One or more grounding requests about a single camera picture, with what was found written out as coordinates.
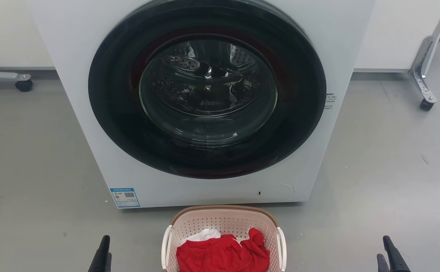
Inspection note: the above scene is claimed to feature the beige perforated plastic laundry basket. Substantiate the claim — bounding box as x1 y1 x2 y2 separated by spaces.
161 205 287 272

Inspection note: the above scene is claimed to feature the blue energy label sticker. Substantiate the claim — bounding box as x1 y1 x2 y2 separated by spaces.
110 187 140 208

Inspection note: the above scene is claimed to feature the white garment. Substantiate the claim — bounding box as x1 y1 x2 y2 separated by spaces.
186 228 221 242

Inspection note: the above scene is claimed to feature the white front-loading washing machine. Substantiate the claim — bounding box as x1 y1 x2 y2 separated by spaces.
29 0 375 209

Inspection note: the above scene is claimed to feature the red garment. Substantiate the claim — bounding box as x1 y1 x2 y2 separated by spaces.
176 227 270 272

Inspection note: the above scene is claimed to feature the round white filter cover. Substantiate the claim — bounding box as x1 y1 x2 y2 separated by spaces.
257 184 294 200

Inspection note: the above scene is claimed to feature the round black washer door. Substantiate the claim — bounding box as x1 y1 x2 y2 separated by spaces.
88 0 327 179

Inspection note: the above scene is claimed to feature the steel washing drum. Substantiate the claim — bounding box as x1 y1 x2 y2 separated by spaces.
141 38 277 117

